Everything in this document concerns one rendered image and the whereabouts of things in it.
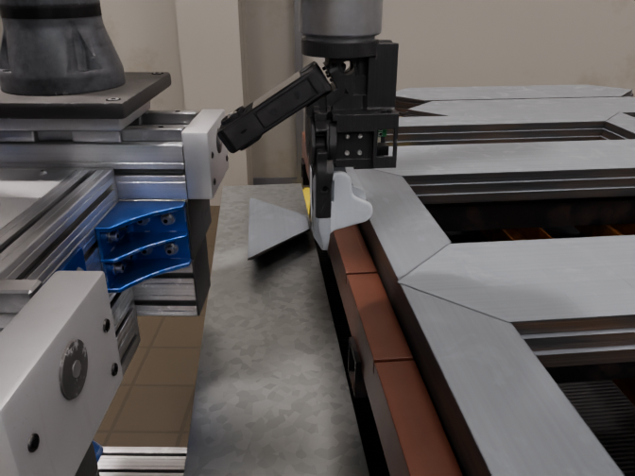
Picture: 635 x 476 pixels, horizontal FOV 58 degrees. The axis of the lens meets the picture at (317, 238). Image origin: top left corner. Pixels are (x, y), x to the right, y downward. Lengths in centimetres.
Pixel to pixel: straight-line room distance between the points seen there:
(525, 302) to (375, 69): 28
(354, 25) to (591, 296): 37
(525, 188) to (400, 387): 59
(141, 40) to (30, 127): 258
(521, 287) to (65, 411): 47
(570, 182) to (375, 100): 60
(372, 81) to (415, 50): 271
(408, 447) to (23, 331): 30
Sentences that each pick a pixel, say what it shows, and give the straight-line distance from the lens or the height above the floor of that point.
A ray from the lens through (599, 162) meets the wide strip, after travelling 115.
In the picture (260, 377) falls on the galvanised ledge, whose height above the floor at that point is 68.
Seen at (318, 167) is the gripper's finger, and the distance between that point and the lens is 53.
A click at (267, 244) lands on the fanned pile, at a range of 105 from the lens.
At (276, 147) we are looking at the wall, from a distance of 333.
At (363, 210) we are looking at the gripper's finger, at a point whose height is 96.
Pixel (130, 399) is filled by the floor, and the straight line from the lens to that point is 188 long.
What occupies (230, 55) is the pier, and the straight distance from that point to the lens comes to 300.
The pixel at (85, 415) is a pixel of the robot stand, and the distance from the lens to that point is 39.
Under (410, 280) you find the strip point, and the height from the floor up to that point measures 86.
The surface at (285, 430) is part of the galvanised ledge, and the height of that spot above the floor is 68.
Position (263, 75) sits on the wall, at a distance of 324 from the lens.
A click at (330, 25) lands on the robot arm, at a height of 113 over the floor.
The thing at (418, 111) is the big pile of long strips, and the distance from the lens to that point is 152.
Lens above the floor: 117
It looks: 25 degrees down
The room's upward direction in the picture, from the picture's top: straight up
